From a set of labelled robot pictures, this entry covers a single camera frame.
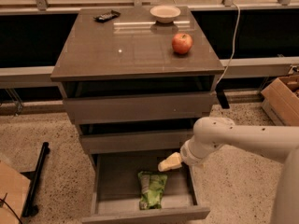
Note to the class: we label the grey drawer cabinet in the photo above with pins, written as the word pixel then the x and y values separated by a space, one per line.
pixel 132 55

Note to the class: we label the cardboard box right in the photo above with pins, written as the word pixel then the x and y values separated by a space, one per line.
pixel 282 97

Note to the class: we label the white bowl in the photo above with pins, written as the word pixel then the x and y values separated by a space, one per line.
pixel 165 14

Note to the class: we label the black pole on floor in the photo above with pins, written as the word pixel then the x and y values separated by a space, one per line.
pixel 30 209

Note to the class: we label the bottom grey open drawer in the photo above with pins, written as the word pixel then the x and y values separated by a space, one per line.
pixel 117 191

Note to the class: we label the green rice chip bag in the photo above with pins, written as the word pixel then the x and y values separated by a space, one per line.
pixel 152 189

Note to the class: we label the red apple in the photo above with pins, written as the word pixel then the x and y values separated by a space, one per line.
pixel 182 43

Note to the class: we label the yellow-beige gripper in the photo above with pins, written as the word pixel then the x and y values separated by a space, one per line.
pixel 187 154

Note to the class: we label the black plug block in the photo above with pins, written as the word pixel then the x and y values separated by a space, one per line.
pixel 222 99

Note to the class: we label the cardboard sheet left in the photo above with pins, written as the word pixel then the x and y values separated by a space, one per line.
pixel 13 189

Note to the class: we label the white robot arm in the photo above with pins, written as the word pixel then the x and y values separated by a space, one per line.
pixel 276 143

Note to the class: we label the top grey drawer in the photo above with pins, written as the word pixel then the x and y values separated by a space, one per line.
pixel 139 108

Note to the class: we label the black snack bar wrapper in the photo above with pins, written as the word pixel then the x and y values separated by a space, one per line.
pixel 108 16

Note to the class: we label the middle grey drawer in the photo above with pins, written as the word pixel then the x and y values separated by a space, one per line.
pixel 123 142

